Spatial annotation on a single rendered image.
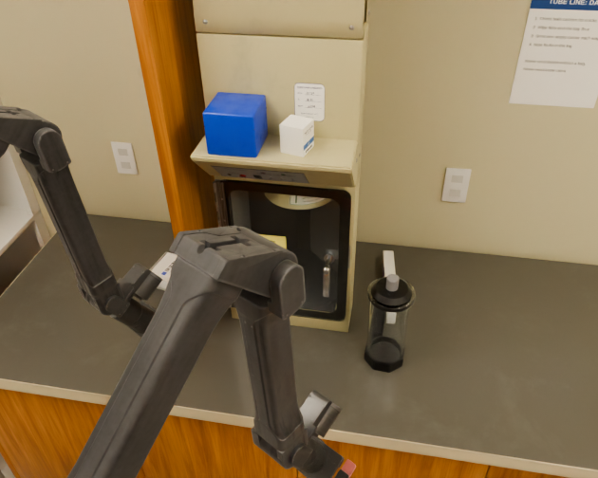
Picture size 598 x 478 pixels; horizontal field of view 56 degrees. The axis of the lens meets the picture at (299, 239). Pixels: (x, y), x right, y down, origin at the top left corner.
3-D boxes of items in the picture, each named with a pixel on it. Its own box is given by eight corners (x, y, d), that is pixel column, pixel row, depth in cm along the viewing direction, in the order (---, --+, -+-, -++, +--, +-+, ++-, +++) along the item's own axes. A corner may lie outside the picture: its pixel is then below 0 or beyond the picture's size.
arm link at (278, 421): (204, 243, 65) (272, 283, 59) (239, 218, 68) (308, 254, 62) (246, 444, 92) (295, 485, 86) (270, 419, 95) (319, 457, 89)
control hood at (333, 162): (212, 170, 126) (206, 129, 119) (357, 181, 120) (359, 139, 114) (195, 197, 117) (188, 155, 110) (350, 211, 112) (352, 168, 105)
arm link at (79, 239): (-5, 119, 90) (28, 139, 85) (28, 105, 93) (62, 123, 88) (81, 302, 118) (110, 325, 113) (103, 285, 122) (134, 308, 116)
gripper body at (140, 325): (145, 303, 133) (126, 290, 127) (172, 322, 127) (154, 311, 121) (127, 325, 132) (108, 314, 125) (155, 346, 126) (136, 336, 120)
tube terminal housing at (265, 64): (253, 260, 174) (231, -2, 127) (358, 271, 169) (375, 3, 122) (231, 318, 154) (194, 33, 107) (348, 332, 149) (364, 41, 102)
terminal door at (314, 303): (233, 305, 151) (216, 178, 126) (345, 320, 146) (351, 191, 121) (232, 307, 150) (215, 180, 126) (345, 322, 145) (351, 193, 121)
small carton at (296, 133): (291, 141, 114) (290, 114, 111) (313, 146, 113) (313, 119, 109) (280, 152, 111) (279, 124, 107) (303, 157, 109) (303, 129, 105)
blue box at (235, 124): (221, 132, 118) (217, 91, 113) (268, 135, 117) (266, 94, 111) (207, 155, 111) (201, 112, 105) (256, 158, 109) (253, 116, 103)
